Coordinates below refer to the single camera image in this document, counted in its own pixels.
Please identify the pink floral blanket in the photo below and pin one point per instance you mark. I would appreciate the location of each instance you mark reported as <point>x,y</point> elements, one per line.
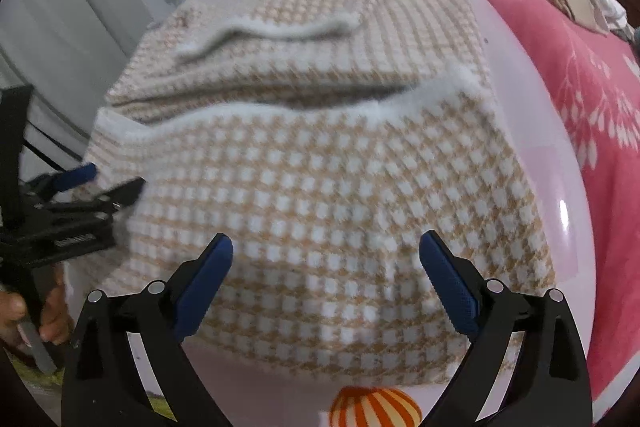
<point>593,81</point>

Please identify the pink bed sheet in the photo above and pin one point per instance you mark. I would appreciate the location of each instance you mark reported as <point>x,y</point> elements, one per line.
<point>251,397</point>

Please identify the left human hand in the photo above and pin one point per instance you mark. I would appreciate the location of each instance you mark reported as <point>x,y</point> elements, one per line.
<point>56,325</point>

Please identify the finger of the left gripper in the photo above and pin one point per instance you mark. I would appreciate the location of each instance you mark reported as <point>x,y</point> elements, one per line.
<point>121,196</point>
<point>50,184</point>

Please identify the white wardrobe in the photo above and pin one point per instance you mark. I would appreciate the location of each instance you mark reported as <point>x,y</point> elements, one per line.
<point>71,52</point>

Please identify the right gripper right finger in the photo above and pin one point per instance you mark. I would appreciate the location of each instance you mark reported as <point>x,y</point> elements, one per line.
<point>549,385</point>

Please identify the beige houndstooth coat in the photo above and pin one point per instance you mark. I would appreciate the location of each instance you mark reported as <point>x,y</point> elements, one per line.
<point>324,137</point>

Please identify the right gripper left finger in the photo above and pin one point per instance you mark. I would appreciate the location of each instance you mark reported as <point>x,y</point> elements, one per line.
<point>101,384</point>

